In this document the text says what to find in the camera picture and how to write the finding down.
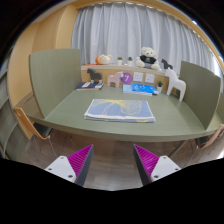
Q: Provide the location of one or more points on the pink horse figurine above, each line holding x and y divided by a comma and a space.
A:
115, 79

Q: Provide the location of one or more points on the round purple number sign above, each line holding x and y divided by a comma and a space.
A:
127, 78

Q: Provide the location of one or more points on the dark blue book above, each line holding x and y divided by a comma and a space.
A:
87, 86

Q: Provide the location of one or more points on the white teddy bear black shirt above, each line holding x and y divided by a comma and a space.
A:
147, 60

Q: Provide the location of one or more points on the bright blue book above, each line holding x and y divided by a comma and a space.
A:
143, 88

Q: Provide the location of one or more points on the small potted plant white pot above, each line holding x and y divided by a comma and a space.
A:
129, 62
119, 61

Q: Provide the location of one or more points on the tiny potted plant white pot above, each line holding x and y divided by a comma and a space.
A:
159, 88

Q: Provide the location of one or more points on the blue towel with yellow print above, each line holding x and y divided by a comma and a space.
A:
118, 110

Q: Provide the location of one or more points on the tall white horse figurine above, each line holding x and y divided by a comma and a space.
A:
174, 83

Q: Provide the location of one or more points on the wooden chair with metal legs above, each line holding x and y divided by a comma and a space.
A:
28, 125

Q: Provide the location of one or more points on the orange and white plush toy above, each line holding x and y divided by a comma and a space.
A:
104, 59

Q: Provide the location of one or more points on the small dark horse figurine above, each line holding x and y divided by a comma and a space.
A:
165, 64

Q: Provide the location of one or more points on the grey pleated curtain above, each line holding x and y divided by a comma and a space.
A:
126, 30

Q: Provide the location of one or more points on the wooden wall ledge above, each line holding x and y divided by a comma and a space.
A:
110, 70

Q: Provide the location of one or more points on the dark grey horse figurine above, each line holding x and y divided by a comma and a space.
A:
94, 75

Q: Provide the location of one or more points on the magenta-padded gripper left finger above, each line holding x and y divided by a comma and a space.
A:
63, 166

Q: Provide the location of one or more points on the green desk partition panel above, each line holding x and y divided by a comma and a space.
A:
200, 93
55, 80

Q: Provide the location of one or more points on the white wall socket plate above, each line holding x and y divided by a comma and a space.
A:
138, 77
149, 78

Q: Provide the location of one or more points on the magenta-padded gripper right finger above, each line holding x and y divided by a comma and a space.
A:
163, 166

